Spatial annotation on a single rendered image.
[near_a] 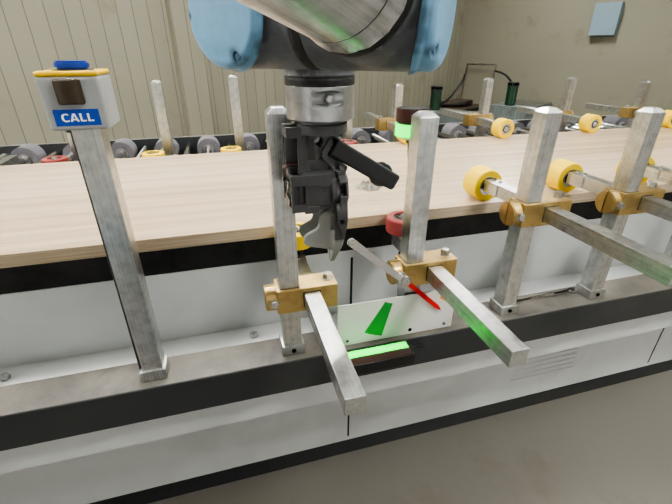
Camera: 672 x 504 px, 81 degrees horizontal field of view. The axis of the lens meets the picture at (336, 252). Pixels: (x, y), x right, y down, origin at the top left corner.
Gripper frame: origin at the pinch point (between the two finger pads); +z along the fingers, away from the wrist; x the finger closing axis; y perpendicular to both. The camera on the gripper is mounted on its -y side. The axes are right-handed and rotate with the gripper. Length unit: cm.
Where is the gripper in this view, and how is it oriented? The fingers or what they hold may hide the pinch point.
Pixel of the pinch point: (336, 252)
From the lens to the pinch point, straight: 62.7
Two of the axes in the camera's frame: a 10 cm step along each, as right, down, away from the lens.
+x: 2.7, 4.4, -8.6
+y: -9.6, 1.2, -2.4
